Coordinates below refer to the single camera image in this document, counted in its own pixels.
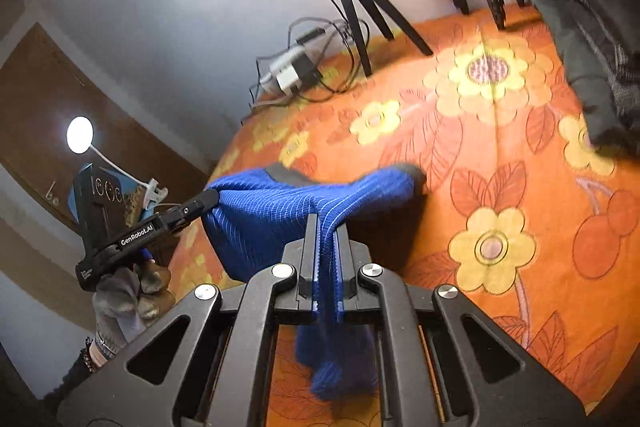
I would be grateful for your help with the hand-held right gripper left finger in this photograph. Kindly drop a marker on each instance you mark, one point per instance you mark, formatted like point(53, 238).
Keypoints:
point(316, 267)

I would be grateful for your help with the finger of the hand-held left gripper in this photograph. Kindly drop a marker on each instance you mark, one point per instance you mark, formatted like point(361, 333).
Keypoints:
point(196, 206)

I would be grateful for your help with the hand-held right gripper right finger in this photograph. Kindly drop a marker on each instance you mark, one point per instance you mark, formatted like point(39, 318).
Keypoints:
point(340, 272)

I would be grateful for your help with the blue striped pants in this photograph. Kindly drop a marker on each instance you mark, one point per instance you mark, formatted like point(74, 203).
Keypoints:
point(280, 212)

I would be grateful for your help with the person's left forearm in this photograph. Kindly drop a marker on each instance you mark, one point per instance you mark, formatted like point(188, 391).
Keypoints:
point(82, 374)

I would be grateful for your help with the person's left hand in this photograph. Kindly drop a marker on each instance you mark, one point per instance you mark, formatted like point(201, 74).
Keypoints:
point(122, 307)

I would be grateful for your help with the white round clip lamp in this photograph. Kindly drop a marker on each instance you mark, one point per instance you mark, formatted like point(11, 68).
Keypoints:
point(80, 134)

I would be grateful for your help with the brown wooden door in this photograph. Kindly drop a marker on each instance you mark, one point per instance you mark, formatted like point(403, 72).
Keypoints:
point(75, 107)

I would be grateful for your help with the white power adapter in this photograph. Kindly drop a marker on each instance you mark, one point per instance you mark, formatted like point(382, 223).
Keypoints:
point(290, 69)

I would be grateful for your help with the orange floral bedsheet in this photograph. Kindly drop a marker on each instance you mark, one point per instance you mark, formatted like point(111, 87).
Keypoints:
point(500, 187)

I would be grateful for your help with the small black tripod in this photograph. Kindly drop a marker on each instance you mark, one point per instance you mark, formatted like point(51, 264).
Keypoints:
point(357, 7)

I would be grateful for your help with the dark grey folded garment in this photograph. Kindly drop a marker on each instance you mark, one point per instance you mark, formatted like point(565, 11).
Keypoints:
point(585, 52)

